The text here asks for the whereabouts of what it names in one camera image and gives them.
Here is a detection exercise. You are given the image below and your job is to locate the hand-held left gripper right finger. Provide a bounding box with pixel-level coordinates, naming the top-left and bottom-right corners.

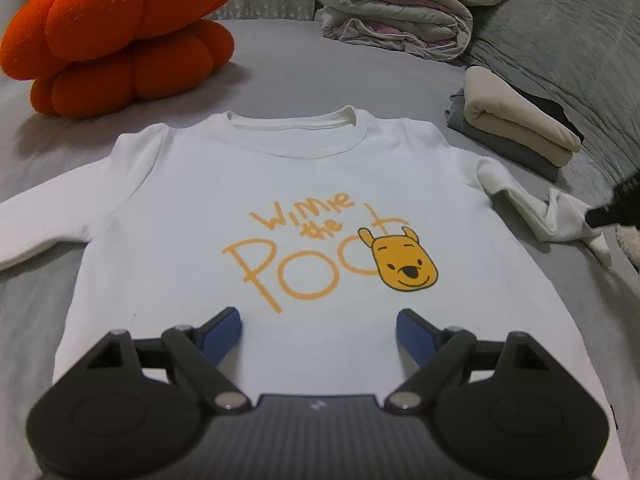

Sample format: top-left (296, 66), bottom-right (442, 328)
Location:
top-left (385, 308), bottom-right (561, 413)

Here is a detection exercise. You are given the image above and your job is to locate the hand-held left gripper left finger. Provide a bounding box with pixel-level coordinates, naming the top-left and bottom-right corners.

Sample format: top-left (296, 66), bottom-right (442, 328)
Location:
top-left (80, 306), bottom-right (251, 413)

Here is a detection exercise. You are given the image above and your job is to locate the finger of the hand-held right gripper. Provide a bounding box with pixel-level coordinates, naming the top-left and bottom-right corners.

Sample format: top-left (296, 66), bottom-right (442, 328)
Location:
top-left (585, 170), bottom-right (640, 231)

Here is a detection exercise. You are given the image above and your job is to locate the folded black garment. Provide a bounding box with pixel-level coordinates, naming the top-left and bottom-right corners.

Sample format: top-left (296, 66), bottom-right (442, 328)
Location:
top-left (520, 85), bottom-right (586, 143)

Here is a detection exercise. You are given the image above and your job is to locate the folded beige garment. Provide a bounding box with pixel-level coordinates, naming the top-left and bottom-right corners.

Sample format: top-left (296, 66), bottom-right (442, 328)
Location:
top-left (462, 66), bottom-right (583, 168)

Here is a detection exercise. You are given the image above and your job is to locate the white printed shirt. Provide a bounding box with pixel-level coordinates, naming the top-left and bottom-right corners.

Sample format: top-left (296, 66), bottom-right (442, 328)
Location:
top-left (0, 105), bottom-right (626, 461)

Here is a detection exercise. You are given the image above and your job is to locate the grey quilt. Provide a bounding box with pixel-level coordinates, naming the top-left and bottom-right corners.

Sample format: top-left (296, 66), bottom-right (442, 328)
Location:
top-left (460, 0), bottom-right (640, 201)

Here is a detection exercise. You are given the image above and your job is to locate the folded grey pink blanket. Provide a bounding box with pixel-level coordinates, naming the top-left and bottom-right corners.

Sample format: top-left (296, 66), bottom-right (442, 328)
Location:
top-left (315, 0), bottom-right (475, 63)

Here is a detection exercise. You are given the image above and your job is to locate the orange pumpkin plush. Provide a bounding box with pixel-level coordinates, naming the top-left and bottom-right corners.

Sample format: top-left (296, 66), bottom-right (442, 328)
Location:
top-left (0, 0), bottom-right (241, 120)

